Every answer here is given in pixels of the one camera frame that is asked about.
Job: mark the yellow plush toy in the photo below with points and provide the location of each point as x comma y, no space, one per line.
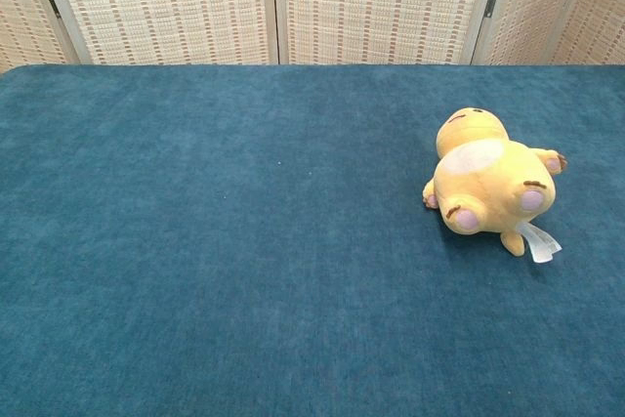
493,178

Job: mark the blue velvet table mat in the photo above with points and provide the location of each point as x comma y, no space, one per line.
244,251

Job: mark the woven bamboo screen panel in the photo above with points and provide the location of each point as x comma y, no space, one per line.
532,2
24,12
161,7
381,7
603,16

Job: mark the black screen hinge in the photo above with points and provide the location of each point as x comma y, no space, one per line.
490,6
53,6

